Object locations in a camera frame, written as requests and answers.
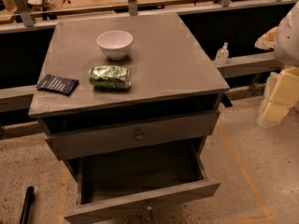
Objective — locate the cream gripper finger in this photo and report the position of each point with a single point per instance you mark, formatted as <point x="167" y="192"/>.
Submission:
<point x="281" y="93"/>
<point x="267" y="40"/>

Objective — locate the crushed green can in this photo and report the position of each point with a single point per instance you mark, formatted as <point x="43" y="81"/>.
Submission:
<point x="110" y="77"/>

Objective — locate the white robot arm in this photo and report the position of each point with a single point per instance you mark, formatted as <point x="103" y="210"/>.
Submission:
<point x="286" y="48"/>

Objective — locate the grey wooden drawer cabinet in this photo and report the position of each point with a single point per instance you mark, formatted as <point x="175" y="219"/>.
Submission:
<point x="171" y="75"/>

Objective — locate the open grey middle drawer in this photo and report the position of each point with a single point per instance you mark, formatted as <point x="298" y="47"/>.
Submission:
<point x="126" y="182"/>

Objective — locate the grey top drawer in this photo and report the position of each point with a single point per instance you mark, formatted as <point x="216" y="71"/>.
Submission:
<point x="82" y="143"/>

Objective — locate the clear sanitizer pump bottle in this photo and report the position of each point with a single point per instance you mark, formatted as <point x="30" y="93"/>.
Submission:
<point x="222" y="54"/>

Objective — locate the white ceramic bowl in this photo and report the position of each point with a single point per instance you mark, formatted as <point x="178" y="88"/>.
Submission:
<point x="115" y="44"/>

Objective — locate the dark blue snack packet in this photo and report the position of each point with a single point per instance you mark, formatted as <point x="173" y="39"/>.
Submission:
<point x="62" y="85"/>

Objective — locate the grey metal railing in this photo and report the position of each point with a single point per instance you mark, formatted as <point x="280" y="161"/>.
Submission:
<point x="20" y="97"/>

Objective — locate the black cylindrical bar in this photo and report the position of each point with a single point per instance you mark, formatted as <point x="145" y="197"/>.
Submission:
<point x="28" y="200"/>

